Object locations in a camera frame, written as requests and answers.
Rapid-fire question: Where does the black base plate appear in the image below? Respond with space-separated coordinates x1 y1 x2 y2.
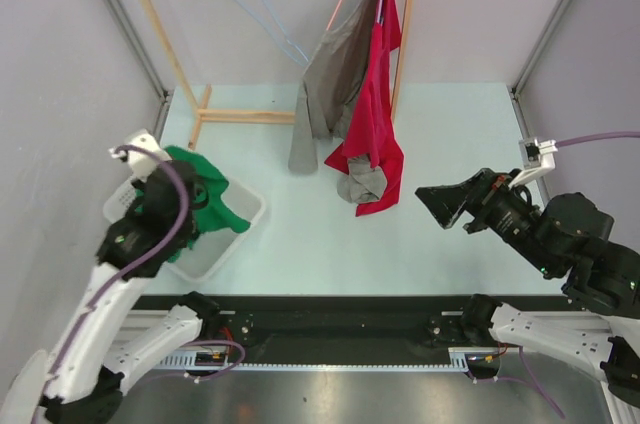
134 293 576 366

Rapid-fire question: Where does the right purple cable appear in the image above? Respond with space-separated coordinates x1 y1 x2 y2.
464 130 640 419

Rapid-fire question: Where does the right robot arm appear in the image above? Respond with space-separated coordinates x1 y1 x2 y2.
415 168 639 406

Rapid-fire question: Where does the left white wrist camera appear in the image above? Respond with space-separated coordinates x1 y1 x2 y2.
109 129 171 182

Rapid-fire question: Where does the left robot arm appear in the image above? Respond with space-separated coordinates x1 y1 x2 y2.
37 160 222 423

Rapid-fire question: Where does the white plastic basket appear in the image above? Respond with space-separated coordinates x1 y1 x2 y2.
102 178 267 281

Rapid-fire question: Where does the white cable duct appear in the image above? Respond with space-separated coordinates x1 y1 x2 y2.
153 342 498 374

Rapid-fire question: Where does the red t shirt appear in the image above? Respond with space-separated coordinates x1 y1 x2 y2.
324 0 404 217

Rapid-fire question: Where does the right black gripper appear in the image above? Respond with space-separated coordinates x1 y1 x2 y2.
411 165 557 274

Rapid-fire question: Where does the grey t shirt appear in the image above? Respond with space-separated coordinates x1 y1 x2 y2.
288 0 378 175

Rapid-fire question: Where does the wooden clothes rack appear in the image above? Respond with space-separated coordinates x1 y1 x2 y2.
113 0 422 151

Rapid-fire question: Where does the green t shirt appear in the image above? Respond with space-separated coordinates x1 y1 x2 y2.
127 145 250 263

